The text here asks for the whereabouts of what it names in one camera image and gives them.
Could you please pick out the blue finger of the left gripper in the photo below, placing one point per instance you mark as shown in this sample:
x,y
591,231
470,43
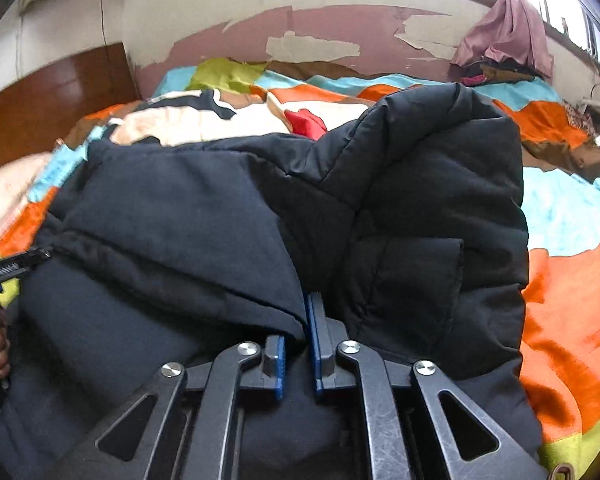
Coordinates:
x,y
17,265

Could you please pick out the pale pink floral pillow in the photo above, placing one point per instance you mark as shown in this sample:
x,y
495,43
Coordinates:
x,y
16,179

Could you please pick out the right pink curtain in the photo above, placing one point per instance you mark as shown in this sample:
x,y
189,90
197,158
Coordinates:
x,y
512,30

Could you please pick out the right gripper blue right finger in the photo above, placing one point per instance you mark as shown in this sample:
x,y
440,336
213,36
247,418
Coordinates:
x,y
416,423

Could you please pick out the colourful striped bed cover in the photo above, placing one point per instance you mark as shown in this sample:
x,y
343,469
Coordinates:
x,y
560,341

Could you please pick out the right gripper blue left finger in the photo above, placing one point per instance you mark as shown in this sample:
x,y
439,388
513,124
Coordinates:
x,y
184,423

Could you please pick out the brown wooden headboard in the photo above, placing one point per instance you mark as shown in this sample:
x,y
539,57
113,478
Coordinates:
x,y
42,107

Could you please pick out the dark navy padded jacket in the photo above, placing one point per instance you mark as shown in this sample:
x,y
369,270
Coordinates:
x,y
407,221

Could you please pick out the dark clothes pile by curtain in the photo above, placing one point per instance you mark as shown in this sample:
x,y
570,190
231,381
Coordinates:
x,y
488,71

